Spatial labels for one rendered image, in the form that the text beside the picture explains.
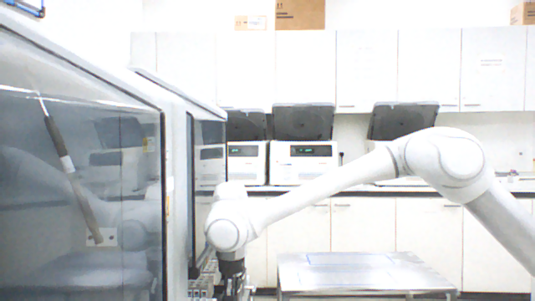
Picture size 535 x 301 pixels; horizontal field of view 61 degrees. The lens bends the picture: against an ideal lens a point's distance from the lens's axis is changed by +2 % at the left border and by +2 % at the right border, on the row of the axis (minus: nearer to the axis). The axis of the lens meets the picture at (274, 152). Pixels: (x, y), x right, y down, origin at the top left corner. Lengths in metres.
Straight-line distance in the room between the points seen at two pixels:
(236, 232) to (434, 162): 0.47
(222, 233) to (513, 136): 3.83
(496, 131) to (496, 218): 3.38
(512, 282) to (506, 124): 1.40
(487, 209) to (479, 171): 0.12
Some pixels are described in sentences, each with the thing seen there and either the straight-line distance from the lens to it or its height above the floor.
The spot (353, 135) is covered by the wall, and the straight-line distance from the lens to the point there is 4.18.
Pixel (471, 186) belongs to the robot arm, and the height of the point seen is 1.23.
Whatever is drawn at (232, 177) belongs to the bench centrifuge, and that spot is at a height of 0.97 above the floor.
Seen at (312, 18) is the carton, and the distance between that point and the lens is 3.96.
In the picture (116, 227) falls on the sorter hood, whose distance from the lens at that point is 0.71.
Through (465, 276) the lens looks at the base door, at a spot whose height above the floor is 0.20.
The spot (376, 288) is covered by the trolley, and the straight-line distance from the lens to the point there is 1.62.
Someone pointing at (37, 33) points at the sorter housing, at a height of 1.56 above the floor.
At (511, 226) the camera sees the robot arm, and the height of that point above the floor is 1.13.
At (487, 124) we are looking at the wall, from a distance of 4.51.
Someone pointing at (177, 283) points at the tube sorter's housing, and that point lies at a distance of 1.14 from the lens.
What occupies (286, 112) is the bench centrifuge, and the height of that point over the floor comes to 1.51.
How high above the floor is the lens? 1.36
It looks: 3 degrees down
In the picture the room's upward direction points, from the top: straight up
